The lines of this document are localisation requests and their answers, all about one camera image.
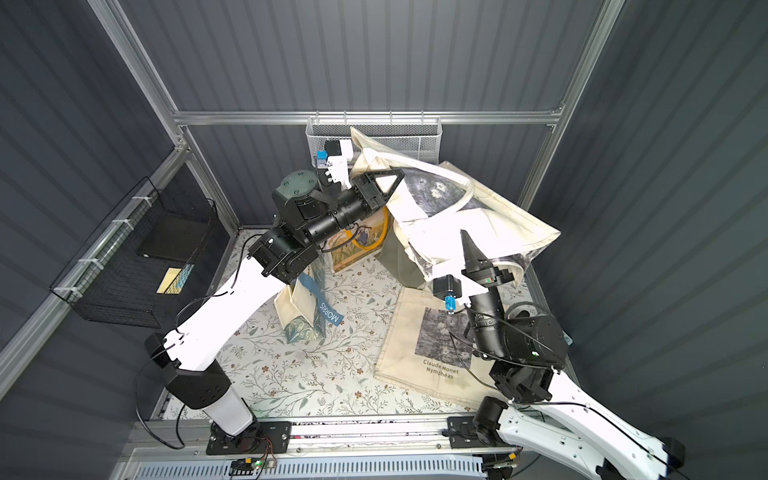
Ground cream tote bag front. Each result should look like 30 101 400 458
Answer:
351 128 561 284

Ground cream tote with purple print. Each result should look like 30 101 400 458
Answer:
374 288 503 408

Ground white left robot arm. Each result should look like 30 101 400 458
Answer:
145 168 405 437

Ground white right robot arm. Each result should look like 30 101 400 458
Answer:
460 231 686 479

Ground olive green canvas bag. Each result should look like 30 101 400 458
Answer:
377 230 425 289

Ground cream tote blue print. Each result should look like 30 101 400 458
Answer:
273 258 344 344

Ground black notebook in basket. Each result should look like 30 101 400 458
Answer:
137 214 210 263

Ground yellow sticky notepad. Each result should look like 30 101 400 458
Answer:
156 268 183 295

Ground white wire wall basket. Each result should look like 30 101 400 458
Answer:
305 118 443 168

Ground cream tote yellow handles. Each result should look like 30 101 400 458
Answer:
322 207 390 273

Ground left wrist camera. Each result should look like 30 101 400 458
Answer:
315 138 354 190

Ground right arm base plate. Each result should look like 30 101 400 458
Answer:
441 416 488 449

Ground black wire wall basket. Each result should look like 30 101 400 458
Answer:
51 180 228 330

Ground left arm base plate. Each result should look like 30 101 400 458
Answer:
206 421 293 456

